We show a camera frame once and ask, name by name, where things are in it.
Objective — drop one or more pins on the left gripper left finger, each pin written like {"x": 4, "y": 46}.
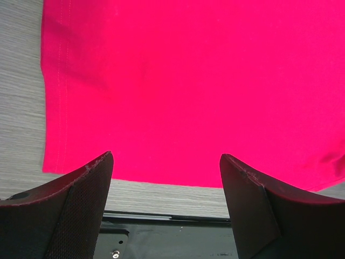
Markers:
{"x": 59, "y": 219}

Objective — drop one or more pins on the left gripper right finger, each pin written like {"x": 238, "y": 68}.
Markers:
{"x": 272, "y": 219}

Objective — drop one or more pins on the magenta t shirt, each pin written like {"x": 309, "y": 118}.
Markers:
{"x": 170, "y": 86}

